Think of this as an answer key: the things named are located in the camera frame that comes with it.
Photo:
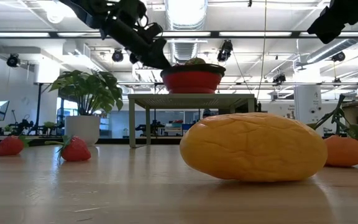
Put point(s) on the black background equipment stand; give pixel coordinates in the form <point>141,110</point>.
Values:
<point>22,126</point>

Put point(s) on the greenish brown kiwi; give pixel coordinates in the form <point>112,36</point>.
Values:
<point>194,61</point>

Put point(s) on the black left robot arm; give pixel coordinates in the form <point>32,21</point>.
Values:
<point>82,9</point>

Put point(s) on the white plant pot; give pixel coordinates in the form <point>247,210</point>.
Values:
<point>82,127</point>

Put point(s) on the silver ceiling duct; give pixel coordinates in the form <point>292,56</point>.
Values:
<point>185,15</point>

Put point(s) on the yellow orange mango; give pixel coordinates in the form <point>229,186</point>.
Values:
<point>253,147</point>

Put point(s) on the green monstera plant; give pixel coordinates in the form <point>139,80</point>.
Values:
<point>89,90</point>

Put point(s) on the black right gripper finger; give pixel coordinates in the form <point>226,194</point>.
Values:
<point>326,29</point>

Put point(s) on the black ceiling spotlight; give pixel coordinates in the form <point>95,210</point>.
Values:
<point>279,78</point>
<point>12,60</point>
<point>338,56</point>
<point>117,56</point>
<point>225,51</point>

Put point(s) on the green perforated metal shelf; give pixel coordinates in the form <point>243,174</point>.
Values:
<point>191,101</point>

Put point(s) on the small red strawberry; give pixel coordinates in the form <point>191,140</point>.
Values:
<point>76,151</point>
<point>9,146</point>

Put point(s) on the white pillar with signs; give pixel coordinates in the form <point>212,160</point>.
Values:
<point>306,102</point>

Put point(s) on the black aluminium table frame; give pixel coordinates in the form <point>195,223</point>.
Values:
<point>117,141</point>

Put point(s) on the red bowl with grey rim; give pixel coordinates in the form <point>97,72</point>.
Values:
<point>192,82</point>

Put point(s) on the black overhead frame bar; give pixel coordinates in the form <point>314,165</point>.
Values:
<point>214,34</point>

